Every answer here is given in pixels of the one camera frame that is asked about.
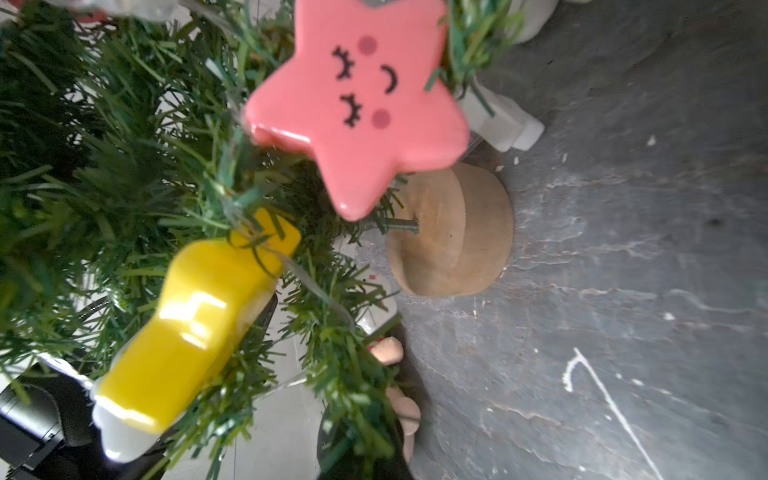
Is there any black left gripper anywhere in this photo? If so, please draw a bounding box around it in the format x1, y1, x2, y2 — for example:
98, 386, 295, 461
1, 364, 166, 479

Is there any small green christmas tree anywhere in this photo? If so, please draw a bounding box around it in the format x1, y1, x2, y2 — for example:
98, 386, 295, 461
1, 1, 526, 479

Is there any pink star light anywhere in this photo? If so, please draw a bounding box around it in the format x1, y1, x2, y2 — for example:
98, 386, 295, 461
243, 0, 469, 221

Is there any white star light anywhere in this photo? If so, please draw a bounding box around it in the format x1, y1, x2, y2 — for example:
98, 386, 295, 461
458, 86, 545, 152

